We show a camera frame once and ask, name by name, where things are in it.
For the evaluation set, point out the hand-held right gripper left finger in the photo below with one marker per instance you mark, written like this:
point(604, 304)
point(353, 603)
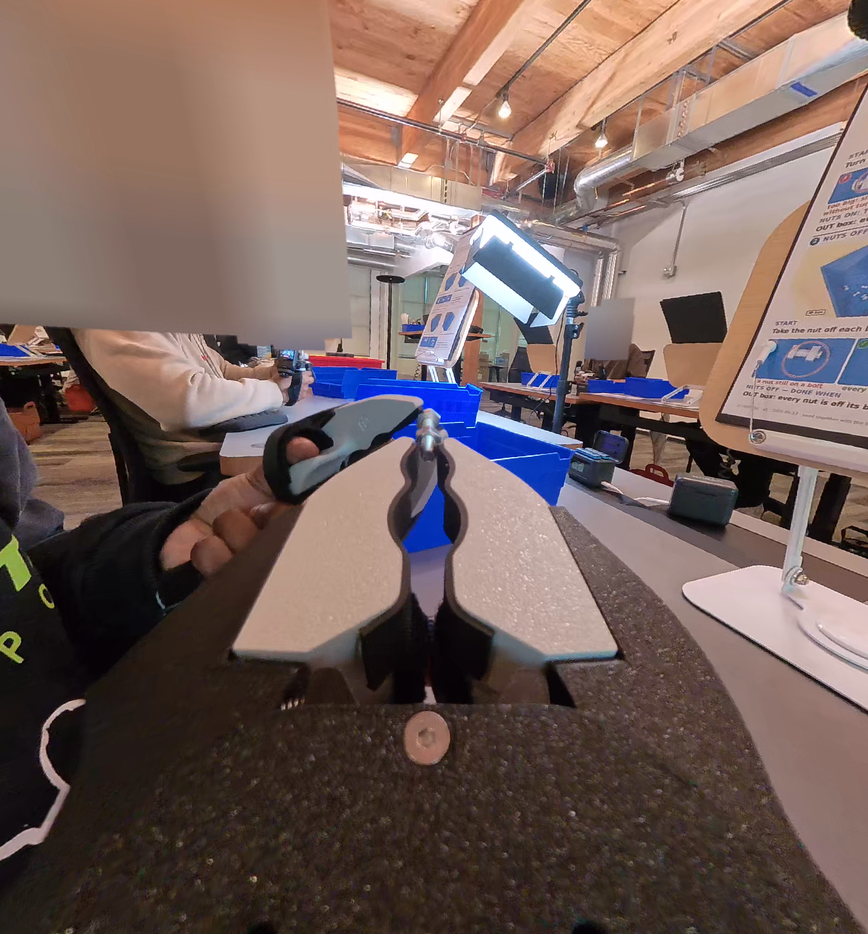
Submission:
point(317, 576)

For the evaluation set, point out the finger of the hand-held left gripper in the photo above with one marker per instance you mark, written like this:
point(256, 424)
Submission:
point(423, 485)
point(375, 427)

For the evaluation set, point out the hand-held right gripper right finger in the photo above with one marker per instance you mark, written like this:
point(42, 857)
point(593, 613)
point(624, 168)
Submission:
point(528, 576)

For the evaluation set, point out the medium steel bolt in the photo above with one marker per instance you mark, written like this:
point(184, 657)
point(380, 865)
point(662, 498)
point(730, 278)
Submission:
point(428, 430)

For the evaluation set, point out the blue plastic bin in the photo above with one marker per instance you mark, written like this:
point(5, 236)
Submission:
point(419, 394)
point(346, 383)
point(521, 452)

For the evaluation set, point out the person's left forearm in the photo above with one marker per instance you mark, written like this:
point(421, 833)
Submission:
point(105, 569)

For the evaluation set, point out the person's left hand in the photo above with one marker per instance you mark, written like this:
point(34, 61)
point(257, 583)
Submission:
point(237, 525)

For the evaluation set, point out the red plastic bin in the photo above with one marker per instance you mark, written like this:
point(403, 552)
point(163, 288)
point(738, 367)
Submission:
point(346, 361)

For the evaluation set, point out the black honeycomb cushion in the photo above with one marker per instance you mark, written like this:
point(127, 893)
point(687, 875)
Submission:
point(251, 422)

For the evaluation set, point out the white metal board stand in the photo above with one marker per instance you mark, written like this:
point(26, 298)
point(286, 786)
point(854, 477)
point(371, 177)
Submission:
point(441, 372)

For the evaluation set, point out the black floor lamp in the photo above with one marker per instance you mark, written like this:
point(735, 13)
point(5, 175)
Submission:
point(392, 321)

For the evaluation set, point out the dark charger case with batteries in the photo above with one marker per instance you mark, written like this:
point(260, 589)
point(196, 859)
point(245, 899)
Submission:
point(590, 467)

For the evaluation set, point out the wood-edged instruction board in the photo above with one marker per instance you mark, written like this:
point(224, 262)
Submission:
point(827, 292)
point(448, 306)

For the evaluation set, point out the red bag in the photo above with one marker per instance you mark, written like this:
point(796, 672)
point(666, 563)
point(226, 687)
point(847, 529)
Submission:
point(652, 476)

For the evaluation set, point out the black mesh office chair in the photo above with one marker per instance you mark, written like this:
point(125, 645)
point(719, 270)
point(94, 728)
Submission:
point(127, 452)

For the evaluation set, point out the black light stand pole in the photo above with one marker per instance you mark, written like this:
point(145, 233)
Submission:
point(565, 365)

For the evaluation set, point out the grey teal case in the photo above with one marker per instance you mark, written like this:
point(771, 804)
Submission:
point(703, 500)

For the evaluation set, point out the wooden top desk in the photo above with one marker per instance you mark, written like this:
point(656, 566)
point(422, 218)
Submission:
point(623, 401)

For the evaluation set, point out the studio light panel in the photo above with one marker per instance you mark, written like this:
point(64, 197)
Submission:
point(521, 277)

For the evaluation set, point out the long blue bin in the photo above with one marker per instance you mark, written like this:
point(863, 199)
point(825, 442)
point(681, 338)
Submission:
point(645, 387)

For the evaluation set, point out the plywood board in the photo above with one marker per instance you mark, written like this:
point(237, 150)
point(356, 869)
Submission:
point(689, 361)

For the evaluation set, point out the brown leather bag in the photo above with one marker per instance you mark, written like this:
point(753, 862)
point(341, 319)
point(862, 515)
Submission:
point(24, 423)

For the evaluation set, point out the black hoodie with green print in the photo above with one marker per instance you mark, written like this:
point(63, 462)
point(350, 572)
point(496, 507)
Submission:
point(11, 657)

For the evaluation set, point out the black wall panel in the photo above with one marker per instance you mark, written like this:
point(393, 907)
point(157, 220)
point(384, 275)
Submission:
point(693, 317)

